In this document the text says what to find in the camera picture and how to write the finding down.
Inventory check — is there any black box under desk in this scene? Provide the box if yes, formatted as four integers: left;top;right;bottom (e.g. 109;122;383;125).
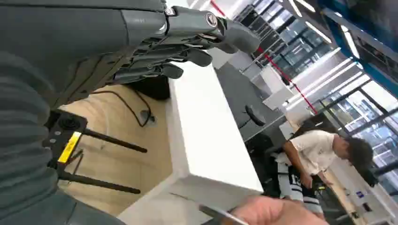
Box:
130;75;171;101

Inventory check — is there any black office chair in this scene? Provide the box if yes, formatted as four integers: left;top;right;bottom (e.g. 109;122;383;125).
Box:
238;105;267;130

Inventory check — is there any black floor cable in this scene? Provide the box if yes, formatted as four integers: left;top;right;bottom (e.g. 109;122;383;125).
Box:
90;89;156;128

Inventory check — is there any person's hand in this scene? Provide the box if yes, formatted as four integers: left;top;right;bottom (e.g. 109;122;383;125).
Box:
229;195;330;225

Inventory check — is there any floor socket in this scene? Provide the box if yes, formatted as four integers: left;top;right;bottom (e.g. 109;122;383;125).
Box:
139;110;156;125

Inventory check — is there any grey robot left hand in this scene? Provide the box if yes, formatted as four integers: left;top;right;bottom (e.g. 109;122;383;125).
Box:
0;0;261;110

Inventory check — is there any white and black machine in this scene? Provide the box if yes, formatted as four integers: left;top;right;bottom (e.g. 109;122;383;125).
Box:
276;155;325;216

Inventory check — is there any person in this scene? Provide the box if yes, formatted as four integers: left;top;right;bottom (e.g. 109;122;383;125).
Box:
273;128;379;191

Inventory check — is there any red pole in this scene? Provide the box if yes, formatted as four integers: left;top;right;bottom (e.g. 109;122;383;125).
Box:
211;0;318;115

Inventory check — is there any thin card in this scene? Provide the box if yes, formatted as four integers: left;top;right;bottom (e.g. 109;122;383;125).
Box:
198;204;249;225

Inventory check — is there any white background desk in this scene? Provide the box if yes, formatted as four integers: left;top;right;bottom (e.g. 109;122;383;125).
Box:
251;66;295;112

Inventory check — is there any white background counter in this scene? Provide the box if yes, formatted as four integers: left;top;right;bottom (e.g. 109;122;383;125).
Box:
326;160;398;225

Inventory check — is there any black stand with yellow label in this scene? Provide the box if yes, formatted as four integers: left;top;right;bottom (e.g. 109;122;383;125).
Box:
43;110;149;195

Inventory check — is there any ribbed grey left arm sleeve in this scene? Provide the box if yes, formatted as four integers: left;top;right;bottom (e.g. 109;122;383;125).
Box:
0;52;126;225

